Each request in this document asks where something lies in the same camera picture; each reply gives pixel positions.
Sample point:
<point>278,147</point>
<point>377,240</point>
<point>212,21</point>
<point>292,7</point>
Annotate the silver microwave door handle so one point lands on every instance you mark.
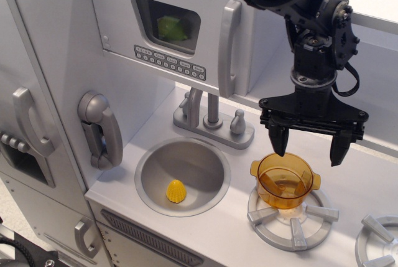
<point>229,23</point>

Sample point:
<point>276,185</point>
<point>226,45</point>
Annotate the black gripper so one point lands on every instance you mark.
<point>313,111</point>

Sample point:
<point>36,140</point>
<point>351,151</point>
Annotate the grey toy telephone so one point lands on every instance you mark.
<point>101,130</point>

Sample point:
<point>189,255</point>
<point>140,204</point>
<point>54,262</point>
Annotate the silver fridge door handle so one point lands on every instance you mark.
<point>23,102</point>

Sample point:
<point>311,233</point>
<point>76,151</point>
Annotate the green toy vegetable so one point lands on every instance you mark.
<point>171,28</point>

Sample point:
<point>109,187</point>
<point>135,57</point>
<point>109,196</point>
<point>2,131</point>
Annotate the yellow toy corn piece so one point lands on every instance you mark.
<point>176,191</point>

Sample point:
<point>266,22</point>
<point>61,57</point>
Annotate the silver toy faucet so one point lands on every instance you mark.
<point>233,131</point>

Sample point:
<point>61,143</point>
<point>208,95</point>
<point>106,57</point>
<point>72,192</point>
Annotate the round steel sink bowl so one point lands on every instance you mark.
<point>200,166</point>

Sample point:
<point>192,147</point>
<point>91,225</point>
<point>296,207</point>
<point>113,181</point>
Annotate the silver lower fridge handle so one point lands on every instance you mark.
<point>85,241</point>

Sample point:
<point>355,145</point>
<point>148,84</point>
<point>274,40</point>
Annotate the grey toy microwave door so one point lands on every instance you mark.
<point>202,42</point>

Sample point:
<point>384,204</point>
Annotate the black object bottom left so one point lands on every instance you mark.
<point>18,251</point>

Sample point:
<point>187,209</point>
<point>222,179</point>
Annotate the silver stove burner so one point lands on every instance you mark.
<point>376,243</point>
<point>297,229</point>

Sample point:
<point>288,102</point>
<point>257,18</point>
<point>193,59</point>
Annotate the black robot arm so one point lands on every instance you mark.
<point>322,41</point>

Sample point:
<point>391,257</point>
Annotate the grey ice dispenser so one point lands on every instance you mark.
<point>20,156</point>

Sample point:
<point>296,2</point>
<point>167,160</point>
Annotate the orange transparent toy pot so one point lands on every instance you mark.
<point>285,181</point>

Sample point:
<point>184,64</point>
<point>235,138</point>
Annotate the grey oven vent panel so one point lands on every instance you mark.
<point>152,241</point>

